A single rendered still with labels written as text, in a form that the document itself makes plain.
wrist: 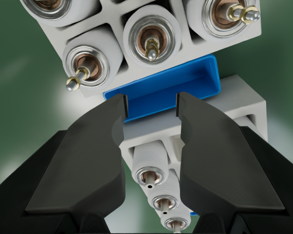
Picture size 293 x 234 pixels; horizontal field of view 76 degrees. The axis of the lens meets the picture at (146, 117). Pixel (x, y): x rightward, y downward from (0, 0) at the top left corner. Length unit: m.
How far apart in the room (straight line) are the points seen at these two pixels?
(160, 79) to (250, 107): 0.27
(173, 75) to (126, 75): 0.22
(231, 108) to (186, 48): 0.19
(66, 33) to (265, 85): 0.59
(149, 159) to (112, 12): 0.33
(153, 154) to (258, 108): 0.28
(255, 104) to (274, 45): 0.23
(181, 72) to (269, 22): 0.26
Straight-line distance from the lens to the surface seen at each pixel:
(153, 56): 0.24
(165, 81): 0.61
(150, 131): 0.50
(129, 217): 1.18
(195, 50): 0.41
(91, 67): 0.34
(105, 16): 0.40
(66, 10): 0.34
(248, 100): 0.52
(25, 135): 0.88
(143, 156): 0.48
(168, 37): 0.32
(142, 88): 0.62
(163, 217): 0.67
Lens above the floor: 0.57
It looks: 57 degrees down
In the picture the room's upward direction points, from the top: 177 degrees counter-clockwise
